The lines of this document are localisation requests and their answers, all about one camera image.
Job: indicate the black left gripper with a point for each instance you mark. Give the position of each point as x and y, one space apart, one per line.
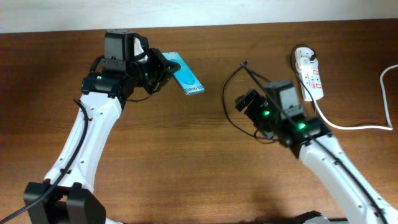
165 69

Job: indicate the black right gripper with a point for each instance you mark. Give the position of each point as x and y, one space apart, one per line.
245 101

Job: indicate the blue screen Galaxy smartphone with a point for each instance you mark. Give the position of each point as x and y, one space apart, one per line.
185 77

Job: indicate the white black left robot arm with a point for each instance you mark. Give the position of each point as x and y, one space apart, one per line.
66 194

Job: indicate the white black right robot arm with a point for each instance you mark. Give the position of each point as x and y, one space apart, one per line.
319 150

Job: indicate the white power strip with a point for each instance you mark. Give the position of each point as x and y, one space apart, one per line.
312 87

